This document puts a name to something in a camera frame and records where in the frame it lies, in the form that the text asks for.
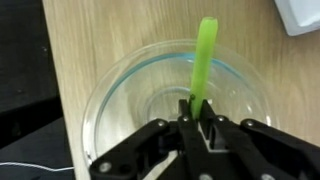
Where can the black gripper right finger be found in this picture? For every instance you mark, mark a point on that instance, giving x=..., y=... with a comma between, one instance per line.
x=240, y=146

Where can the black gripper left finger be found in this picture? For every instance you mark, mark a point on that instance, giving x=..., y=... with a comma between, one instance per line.
x=190, y=143

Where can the yellow green pen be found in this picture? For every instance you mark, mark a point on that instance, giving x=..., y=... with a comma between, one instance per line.
x=204, y=60

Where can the clear glass bowl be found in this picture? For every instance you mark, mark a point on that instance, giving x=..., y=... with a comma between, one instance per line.
x=140, y=93

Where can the white box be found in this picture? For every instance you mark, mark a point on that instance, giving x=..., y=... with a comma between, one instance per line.
x=300, y=15

